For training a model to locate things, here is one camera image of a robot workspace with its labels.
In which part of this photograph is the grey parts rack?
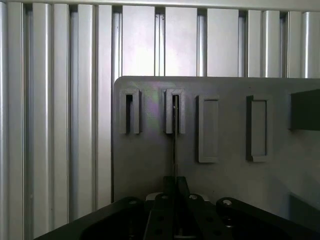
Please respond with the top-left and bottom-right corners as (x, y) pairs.
(111, 75), (320, 240)

